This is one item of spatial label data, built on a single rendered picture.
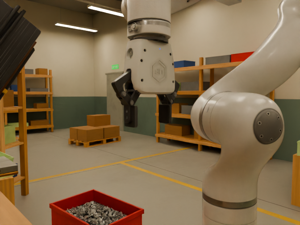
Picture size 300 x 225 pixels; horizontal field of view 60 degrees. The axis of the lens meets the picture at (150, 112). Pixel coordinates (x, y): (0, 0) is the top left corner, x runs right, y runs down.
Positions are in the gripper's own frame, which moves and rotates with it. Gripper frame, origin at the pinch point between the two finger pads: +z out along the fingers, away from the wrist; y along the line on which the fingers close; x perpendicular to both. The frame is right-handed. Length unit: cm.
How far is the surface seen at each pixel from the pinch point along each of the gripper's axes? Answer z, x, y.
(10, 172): 19, 49, -13
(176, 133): 98, 409, 477
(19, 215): 40, 64, -6
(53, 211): 41, 60, 5
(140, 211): 38, 33, 26
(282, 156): 122, 160, 522
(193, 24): -190, 399, 528
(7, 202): 40, 80, -6
